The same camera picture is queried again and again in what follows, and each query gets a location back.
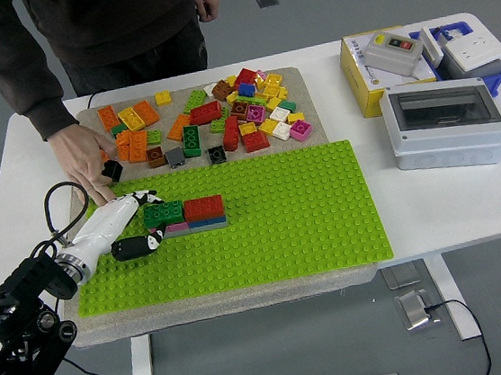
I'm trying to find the flat blue toy brick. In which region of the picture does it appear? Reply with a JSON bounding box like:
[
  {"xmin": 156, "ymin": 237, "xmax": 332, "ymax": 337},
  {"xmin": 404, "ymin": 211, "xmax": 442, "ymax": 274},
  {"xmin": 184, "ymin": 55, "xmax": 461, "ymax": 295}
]
[{"xmin": 186, "ymin": 216, "xmax": 228, "ymax": 230}]

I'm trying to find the white distribution box clear lid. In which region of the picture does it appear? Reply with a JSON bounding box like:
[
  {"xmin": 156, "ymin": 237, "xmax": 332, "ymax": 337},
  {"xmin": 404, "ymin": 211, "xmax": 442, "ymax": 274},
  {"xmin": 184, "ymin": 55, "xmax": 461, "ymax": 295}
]
[{"xmin": 377, "ymin": 73, "xmax": 501, "ymax": 177}]

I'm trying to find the small red toy brick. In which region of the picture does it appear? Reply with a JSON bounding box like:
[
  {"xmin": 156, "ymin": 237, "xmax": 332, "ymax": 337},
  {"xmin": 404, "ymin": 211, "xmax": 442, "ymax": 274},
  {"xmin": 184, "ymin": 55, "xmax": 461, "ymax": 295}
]
[
  {"xmin": 220, "ymin": 129, "xmax": 241, "ymax": 154},
  {"xmin": 222, "ymin": 114, "xmax": 241, "ymax": 138}
]

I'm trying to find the square red toy brick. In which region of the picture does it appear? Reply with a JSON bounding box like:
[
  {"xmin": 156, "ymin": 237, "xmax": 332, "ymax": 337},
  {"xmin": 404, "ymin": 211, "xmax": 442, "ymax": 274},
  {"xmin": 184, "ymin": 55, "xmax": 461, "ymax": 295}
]
[{"xmin": 241, "ymin": 129, "xmax": 272, "ymax": 154}]

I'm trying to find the black floor cable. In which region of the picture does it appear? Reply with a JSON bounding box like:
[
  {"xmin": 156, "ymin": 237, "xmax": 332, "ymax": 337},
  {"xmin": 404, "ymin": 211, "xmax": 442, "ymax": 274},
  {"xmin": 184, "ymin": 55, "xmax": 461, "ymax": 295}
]
[{"xmin": 423, "ymin": 295, "xmax": 495, "ymax": 375}]

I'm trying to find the square grey toy brick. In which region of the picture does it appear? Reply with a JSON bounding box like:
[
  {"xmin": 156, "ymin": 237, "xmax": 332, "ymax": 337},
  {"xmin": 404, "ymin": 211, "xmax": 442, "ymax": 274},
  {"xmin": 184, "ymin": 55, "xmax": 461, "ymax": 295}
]
[{"xmin": 164, "ymin": 146, "xmax": 187, "ymax": 169}]

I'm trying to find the person's left hand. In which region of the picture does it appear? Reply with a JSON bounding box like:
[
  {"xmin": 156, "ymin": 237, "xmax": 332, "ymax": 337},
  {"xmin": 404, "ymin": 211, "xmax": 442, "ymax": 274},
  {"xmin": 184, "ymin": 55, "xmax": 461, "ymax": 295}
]
[{"xmin": 193, "ymin": 0, "xmax": 221, "ymax": 24}]

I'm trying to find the metal floor plate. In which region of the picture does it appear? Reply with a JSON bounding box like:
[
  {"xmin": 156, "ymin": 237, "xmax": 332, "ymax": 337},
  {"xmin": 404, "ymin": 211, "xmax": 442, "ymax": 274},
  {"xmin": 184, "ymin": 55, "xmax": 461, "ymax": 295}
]
[
  {"xmin": 392, "ymin": 286, "xmax": 444, "ymax": 334},
  {"xmin": 380, "ymin": 262, "xmax": 424, "ymax": 292}
]

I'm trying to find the long dark green toy brick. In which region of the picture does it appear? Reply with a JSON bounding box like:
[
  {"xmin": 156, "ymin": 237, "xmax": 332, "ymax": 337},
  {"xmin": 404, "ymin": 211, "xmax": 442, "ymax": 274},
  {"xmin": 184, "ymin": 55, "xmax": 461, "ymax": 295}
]
[
  {"xmin": 141, "ymin": 198, "xmax": 187, "ymax": 230},
  {"xmin": 179, "ymin": 123, "xmax": 204, "ymax": 159}
]

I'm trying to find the blue plastic bin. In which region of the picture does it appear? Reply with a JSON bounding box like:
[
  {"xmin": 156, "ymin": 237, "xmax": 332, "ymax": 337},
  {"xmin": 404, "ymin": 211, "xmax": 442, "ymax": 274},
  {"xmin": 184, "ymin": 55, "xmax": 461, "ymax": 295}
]
[{"xmin": 408, "ymin": 16, "xmax": 501, "ymax": 106}]

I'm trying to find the white wall socket panel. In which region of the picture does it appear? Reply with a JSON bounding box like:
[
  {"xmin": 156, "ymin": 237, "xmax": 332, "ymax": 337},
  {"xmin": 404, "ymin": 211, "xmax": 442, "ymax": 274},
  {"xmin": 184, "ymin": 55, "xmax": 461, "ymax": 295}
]
[{"xmin": 440, "ymin": 30, "xmax": 501, "ymax": 76}]

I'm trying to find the square blue toy brick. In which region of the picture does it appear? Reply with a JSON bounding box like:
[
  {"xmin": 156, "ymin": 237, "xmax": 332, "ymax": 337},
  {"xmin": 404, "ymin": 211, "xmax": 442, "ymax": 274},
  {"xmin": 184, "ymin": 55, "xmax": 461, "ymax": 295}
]
[{"xmin": 236, "ymin": 81, "xmax": 257, "ymax": 100}]

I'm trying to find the small orange toy brick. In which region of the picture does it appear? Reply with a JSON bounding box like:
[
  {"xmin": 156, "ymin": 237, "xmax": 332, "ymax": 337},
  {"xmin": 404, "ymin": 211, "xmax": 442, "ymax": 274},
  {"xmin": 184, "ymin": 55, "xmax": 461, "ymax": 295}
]
[{"xmin": 113, "ymin": 129, "xmax": 133, "ymax": 148}]

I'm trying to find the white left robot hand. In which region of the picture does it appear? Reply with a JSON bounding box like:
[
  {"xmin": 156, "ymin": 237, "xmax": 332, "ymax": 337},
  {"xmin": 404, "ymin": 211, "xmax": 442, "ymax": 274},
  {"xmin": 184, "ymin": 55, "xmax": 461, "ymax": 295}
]
[{"xmin": 64, "ymin": 187, "xmax": 171, "ymax": 277}]

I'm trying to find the person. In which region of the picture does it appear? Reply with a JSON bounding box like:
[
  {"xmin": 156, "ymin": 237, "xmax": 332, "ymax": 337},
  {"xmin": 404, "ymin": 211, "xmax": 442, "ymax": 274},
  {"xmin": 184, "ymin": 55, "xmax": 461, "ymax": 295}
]
[{"xmin": 0, "ymin": 0, "xmax": 240, "ymax": 215}]

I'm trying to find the square brown toy brick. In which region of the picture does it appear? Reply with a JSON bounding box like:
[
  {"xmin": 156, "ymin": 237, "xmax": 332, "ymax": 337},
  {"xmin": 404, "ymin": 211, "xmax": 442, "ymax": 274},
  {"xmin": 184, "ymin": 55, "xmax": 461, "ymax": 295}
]
[
  {"xmin": 210, "ymin": 77, "xmax": 237, "ymax": 103},
  {"xmin": 228, "ymin": 99, "xmax": 252, "ymax": 122},
  {"xmin": 145, "ymin": 145, "xmax": 168, "ymax": 169}
]

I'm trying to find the long lime toy brick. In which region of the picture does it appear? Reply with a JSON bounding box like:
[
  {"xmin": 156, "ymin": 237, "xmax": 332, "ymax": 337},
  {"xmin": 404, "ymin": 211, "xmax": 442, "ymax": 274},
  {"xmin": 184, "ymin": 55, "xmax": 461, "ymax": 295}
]
[
  {"xmin": 239, "ymin": 94, "xmax": 269, "ymax": 108},
  {"xmin": 182, "ymin": 89, "xmax": 211, "ymax": 116}
]

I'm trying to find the lime green studded baseplate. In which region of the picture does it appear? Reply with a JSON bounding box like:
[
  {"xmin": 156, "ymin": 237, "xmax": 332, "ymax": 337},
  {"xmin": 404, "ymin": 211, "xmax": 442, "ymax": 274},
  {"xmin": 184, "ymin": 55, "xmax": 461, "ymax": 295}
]
[{"xmin": 61, "ymin": 134, "xmax": 401, "ymax": 320}]

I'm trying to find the grey push-button switch box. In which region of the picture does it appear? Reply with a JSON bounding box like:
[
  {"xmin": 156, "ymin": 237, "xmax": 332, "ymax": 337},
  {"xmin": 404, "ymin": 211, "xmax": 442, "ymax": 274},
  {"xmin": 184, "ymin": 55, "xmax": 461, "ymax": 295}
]
[{"xmin": 362, "ymin": 27, "xmax": 428, "ymax": 83}]

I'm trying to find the person's right hand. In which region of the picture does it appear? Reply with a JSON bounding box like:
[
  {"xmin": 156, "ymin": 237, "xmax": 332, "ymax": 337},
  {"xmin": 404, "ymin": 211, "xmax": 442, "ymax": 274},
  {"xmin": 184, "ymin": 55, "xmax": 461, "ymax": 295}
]
[{"xmin": 46, "ymin": 119, "xmax": 124, "ymax": 209}]

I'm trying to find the white plastic part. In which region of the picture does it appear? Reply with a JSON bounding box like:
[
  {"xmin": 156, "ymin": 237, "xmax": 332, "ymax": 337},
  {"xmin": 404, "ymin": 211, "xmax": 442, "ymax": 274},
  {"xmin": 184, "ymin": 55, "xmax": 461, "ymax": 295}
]
[{"xmin": 417, "ymin": 24, "xmax": 446, "ymax": 69}]

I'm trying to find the grey-brown mat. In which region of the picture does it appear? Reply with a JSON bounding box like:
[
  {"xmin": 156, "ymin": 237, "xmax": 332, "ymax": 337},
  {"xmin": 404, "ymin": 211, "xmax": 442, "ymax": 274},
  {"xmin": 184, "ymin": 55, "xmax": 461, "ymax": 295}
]
[{"xmin": 38, "ymin": 58, "xmax": 383, "ymax": 350}]

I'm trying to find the yellow cardboard box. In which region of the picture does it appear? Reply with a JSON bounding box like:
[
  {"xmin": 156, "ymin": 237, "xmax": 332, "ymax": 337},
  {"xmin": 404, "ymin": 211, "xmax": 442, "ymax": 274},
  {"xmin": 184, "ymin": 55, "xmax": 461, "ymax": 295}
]
[{"xmin": 335, "ymin": 22, "xmax": 442, "ymax": 121}]

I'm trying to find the square black toy brick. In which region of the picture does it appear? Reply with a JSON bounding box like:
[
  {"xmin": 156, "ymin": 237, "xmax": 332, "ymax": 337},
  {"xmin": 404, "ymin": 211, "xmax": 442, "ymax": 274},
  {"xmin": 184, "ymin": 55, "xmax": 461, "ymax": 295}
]
[
  {"xmin": 205, "ymin": 144, "xmax": 228, "ymax": 166},
  {"xmin": 99, "ymin": 158, "xmax": 126, "ymax": 185}
]

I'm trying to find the flat grey toy brick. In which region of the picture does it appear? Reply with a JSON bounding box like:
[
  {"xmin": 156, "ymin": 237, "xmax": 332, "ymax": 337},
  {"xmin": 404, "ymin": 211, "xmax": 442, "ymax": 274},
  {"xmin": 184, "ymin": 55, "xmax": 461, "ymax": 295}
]
[{"xmin": 162, "ymin": 220, "xmax": 230, "ymax": 240}]

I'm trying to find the square white toy brick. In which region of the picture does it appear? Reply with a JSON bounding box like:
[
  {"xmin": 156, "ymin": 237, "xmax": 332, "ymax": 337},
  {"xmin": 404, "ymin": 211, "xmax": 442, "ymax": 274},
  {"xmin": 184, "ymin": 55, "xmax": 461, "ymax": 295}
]
[
  {"xmin": 271, "ymin": 121, "xmax": 294, "ymax": 142},
  {"xmin": 268, "ymin": 104, "xmax": 291, "ymax": 125}
]

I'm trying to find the long yellow toy brick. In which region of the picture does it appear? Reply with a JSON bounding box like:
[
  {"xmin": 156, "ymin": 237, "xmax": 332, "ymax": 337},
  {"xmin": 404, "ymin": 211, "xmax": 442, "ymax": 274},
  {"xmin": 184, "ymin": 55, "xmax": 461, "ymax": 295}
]
[{"xmin": 117, "ymin": 104, "xmax": 148, "ymax": 134}]

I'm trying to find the grey plastic box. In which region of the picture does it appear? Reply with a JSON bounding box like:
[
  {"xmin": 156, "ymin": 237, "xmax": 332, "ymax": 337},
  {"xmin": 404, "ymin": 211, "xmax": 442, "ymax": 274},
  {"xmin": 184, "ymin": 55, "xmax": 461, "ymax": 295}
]
[{"xmin": 436, "ymin": 48, "xmax": 501, "ymax": 84}]

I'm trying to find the square magenta toy brick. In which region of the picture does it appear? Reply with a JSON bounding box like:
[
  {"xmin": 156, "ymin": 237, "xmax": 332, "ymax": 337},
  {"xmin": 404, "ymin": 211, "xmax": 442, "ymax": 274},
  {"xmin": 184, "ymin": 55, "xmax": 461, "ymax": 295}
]
[
  {"xmin": 244, "ymin": 103, "xmax": 268, "ymax": 125},
  {"xmin": 287, "ymin": 117, "xmax": 315, "ymax": 144}
]

